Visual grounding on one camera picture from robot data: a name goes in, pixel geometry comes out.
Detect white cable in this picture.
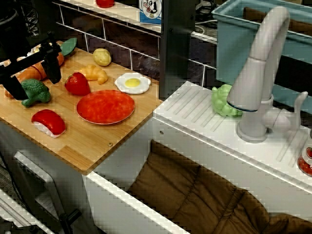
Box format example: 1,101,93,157
195,19,217,34

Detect tomato can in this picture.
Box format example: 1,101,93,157
296,129,312,177

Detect aluminium frame rail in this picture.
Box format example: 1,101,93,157
0,190,49,234

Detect orange toy carrot green leaf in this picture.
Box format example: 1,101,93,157
4,38,78,98

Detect light blue plastic bin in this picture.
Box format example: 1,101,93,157
211,0,312,122

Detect red ketchup bottle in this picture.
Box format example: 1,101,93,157
96,0,115,8

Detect yellow toy potato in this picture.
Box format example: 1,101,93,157
93,48,112,67

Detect red white toy sushi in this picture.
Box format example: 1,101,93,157
31,109,67,139

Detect white wall shelf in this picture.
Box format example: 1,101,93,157
58,0,217,44

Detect white toy sink unit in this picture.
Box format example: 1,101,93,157
82,80,312,234

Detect red toy strawberry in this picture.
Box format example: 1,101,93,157
64,72,91,97

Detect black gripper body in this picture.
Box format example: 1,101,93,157
0,13,61,72

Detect brown quilted cloth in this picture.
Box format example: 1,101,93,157
128,140,312,234

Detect orange toy croissant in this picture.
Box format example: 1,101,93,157
79,64,109,85

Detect brown cloth in bin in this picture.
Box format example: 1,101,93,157
243,6,312,34

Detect red round plate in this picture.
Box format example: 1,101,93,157
76,89,136,125

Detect wooden cutting board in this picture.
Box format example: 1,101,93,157
0,40,164,176

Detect black clamp knob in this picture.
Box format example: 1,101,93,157
58,208,82,234

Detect grey toy faucet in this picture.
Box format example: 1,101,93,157
226,6,309,143

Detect grey toy oven door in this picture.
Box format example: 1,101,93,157
0,119,98,234

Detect green toy broccoli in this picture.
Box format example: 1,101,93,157
20,78,51,108

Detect blue white milk carton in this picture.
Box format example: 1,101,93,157
139,0,163,26

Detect dark metal post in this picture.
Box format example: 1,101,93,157
158,0,196,101

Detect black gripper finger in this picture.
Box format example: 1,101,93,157
40,31,62,84
0,69,27,101

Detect toy fried egg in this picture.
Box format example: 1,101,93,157
114,72,151,95

